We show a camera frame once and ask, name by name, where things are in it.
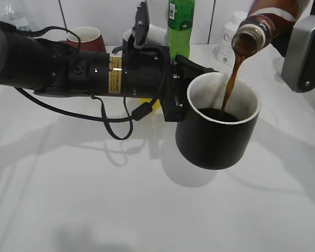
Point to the grey ceramic mug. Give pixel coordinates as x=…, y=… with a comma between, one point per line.
x=126, y=45

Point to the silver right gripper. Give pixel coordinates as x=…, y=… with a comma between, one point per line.
x=296, y=64

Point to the black ceramic mug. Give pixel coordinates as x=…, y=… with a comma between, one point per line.
x=208, y=137

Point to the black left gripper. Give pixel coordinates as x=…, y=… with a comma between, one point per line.
x=148, y=73

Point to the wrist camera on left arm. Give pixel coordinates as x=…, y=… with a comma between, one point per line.
x=143, y=31

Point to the white carton bottle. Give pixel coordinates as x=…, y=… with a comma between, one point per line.
x=226, y=54

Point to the clear water bottle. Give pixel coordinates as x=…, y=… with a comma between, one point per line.
x=11, y=14

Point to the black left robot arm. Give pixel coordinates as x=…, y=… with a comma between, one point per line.
x=54, y=69

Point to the brown drink bottle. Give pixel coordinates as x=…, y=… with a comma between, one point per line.
x=265, y=21

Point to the red ceramic mug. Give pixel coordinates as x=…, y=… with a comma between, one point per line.
x=91, y=39

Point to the green soda bottle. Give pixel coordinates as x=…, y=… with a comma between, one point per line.
x=180, y=23

